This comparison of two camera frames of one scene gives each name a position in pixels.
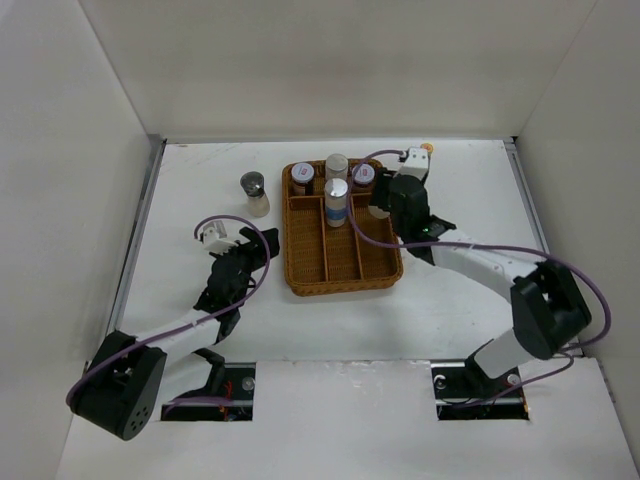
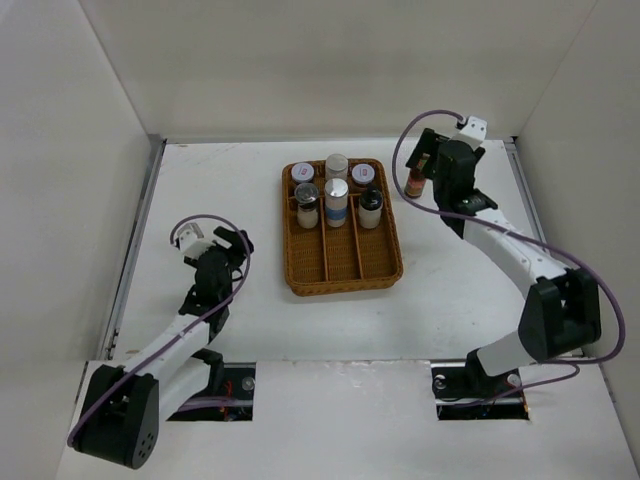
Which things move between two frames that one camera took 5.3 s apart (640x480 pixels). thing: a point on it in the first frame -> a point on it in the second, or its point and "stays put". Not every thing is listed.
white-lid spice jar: [365, 174] stays put
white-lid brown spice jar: [302, 175] stays put
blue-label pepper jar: [336, 167] stays put
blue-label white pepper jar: [336, 194] stays put
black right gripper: [382, 184] -> [425, 145]
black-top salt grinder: [253, 184] -> [306, 196]
